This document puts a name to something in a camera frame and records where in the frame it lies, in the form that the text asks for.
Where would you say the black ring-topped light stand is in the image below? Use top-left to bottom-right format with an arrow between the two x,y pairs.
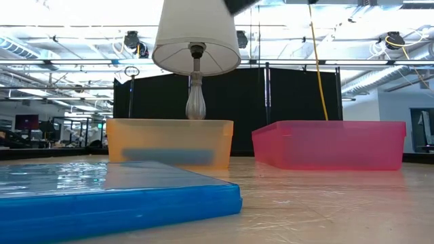
124,66 -> 140,129

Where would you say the yellow hanging cable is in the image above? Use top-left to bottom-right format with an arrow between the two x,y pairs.
307,3 -> 329,121

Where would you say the white shade table lamp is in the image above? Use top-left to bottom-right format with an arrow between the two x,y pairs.
151,0 -> 242,120

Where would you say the orange translucent plastic bin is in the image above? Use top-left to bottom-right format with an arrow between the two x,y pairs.
105,118 -> 235,170

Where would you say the black partition screen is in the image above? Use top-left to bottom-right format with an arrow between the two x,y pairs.
113,66 -> 343,157

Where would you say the black ceiling cable reel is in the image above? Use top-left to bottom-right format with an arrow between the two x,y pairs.
123,30 -> 149,59
385,31 -> 406,51
236,30 -> 250,49

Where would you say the dark background monitor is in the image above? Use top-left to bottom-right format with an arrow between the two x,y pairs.
14,114 -> 40,131

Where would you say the corrugated grey ceiling duct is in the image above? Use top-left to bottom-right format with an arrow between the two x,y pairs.
340,66 -> 434,98

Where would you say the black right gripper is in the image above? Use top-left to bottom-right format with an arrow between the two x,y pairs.
223,0 -> 319,16

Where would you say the red translucent plastic bin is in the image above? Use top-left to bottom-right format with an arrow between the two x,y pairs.
251,120 -> 407,171

